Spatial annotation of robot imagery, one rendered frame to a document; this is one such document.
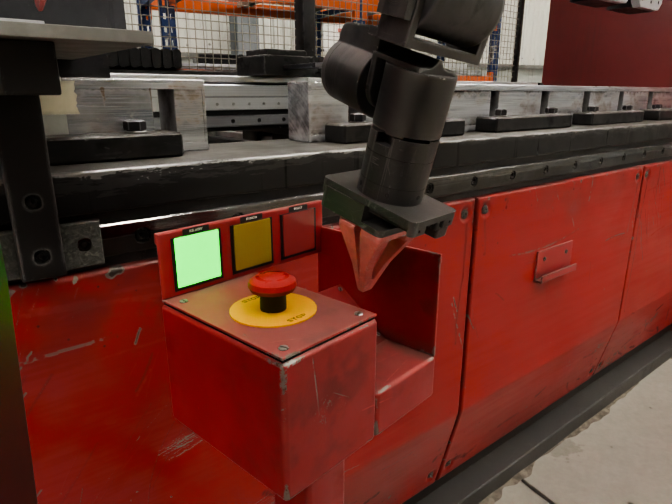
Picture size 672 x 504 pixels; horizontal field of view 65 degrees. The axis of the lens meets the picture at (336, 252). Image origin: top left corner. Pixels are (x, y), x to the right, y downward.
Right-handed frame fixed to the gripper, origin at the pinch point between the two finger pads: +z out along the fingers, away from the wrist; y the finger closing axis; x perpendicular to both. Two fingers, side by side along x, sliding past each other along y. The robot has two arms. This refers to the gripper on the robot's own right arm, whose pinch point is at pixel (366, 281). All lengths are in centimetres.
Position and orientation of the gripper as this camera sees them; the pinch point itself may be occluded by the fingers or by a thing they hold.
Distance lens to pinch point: 49.5
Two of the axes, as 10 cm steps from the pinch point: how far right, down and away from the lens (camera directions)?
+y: -7.1, -4.4, 5.5
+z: -1.9, 8.7, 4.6
